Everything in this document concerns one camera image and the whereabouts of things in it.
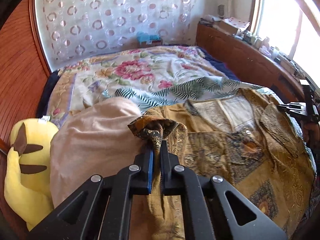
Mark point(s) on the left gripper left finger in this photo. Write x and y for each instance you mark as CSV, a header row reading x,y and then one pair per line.
x,y
101,207

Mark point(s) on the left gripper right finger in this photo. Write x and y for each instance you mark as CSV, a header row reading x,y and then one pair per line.
x,y
212,208

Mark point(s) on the golden patterned shirt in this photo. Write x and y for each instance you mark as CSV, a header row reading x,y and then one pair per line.
x,y
244,139

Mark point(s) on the person's right hand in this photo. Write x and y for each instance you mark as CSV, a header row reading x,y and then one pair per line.
x,y
311,134

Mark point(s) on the yellow plush toy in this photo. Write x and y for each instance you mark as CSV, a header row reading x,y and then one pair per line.
x,y
27,179

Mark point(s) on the wooden sideboard cabinet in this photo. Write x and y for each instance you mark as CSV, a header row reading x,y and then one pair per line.
x,y
248,64

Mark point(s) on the beige pink pillow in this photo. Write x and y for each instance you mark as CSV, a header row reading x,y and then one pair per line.
x,y
95,141

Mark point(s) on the cardboard box with cloth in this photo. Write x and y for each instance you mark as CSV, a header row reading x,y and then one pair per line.
x,y
233,26

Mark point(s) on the palm leaf bedsheet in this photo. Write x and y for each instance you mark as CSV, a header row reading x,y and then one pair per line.
x,y
200,89

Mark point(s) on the floral quilt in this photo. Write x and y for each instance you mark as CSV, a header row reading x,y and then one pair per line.
x,y
90,80

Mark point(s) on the red wooden wardrobe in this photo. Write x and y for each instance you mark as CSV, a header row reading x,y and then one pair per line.
x,y
24,72

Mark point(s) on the teal small box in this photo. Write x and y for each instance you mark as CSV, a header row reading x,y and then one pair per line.
x,y
146,40

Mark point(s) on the sheer circle pattern curtain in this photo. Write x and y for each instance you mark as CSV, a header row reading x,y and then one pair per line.
x,y
71,30

